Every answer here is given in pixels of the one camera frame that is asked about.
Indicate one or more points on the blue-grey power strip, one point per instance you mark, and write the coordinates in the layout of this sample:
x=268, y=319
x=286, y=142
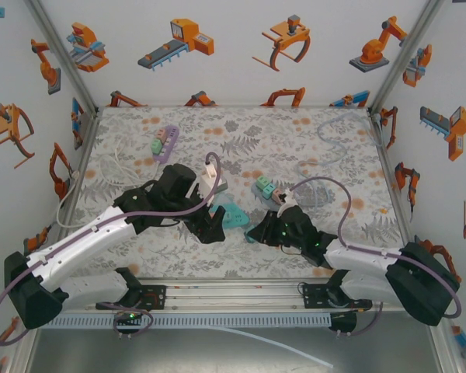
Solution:
x=270, y=201

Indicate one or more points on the teal triangular power strip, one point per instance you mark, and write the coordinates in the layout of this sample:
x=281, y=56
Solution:
x=237, y=220

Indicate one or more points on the salmon pink USB adapter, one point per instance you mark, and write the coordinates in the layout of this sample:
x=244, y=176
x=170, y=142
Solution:
x=280, y=196

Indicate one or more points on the teal USB adapter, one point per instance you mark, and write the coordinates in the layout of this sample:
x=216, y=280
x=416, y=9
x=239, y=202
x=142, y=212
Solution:
x=270, y=190

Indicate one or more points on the purple power strip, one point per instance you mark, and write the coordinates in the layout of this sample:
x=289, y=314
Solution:
x=170, y=145

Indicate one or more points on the mint green USB adapter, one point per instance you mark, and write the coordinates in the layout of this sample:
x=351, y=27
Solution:
x=263, y=182
x=156, y=146

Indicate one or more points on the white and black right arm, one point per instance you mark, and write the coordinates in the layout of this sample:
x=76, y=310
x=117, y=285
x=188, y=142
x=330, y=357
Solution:
x=353, y=261

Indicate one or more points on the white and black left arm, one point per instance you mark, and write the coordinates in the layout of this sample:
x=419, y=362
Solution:
x=81, y=242

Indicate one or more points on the floral tablecloth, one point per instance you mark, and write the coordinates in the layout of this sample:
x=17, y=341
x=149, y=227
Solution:
x=202, y=265

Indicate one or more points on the pale pink USB adapter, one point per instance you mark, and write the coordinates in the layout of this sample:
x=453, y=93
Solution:
x=162, y=134

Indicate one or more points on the black controller box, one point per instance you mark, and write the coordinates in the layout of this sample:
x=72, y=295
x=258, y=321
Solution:
x=343, y=322
x=127, y=319

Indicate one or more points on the grey metal base panel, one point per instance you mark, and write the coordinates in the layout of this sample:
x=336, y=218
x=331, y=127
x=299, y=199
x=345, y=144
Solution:
x=140, y=353

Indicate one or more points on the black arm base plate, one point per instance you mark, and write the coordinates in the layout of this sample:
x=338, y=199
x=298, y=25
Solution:
x=316, y=295
x=153, y=297

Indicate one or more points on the wide aluminium mounting rail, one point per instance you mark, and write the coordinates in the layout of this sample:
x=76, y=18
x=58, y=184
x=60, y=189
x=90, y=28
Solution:
x=233, y=299

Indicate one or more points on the aluminium side rail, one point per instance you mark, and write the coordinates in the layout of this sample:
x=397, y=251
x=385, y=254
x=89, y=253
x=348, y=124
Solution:
x=392, y=175
x=79, y=175

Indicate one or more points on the aluminium frame post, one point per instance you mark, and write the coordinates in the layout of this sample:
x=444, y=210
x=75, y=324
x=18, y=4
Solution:
x=62, y=58
x=405, y=58

